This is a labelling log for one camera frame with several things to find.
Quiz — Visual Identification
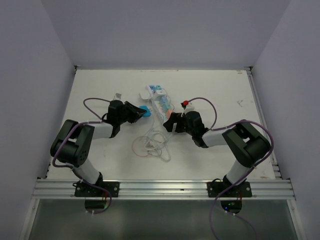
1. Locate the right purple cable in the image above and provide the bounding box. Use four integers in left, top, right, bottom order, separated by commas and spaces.
189, 96, 275, 240

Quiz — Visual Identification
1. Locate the aluminium mounting rail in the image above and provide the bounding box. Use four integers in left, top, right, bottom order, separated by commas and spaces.
31, 179, 295, 200

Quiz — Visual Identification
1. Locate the mint green charger plug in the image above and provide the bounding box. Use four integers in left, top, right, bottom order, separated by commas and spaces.
162, 103, 172, 113

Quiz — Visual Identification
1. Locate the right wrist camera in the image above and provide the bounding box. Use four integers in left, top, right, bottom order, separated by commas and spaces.
181, 100, 195, 116

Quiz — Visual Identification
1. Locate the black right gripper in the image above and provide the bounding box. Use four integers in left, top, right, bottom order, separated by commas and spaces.
164, 112, 195, 136

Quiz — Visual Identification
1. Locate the blue adapter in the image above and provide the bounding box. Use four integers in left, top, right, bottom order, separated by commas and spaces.
139, 105, 152, 118

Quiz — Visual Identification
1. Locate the orange charger plug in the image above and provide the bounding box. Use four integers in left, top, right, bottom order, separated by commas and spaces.
165, 108, 173, 120

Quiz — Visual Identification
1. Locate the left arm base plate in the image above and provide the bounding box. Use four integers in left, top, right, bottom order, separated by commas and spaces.
72, 181, 120, 198

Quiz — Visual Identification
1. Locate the pink charging cable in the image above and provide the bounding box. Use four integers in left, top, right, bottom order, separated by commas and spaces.
131, 136, 151, 158

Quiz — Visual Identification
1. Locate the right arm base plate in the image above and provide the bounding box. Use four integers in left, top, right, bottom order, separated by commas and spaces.
206, 178, 253, 198

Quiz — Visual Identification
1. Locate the mint green charging cable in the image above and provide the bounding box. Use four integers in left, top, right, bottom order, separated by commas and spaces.
139, 129, 171, 156

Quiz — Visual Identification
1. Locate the light blue charger plug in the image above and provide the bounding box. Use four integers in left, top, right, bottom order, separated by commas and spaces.
159, 96, 169, 105

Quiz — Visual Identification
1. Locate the white power strip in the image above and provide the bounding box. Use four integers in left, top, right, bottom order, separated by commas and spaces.
146, 84, 174, 123

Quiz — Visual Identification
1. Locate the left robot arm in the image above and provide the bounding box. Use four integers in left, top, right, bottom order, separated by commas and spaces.
50, 99, 147, 197

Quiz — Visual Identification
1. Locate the white adapter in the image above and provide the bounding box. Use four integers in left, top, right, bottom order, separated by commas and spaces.
139, 91, 150, 101

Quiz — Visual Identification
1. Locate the light blue charging cable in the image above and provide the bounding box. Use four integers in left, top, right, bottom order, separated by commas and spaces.
143, 94, 173, 163

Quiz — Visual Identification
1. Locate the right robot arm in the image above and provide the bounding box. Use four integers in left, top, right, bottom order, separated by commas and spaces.
163, 111, 274, 197

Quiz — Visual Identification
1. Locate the white charger plug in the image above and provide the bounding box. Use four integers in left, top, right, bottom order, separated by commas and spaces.
154, 90, 166, 98

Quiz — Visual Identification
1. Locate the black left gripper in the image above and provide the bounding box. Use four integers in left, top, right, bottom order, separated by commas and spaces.
117, 100, 146, 124

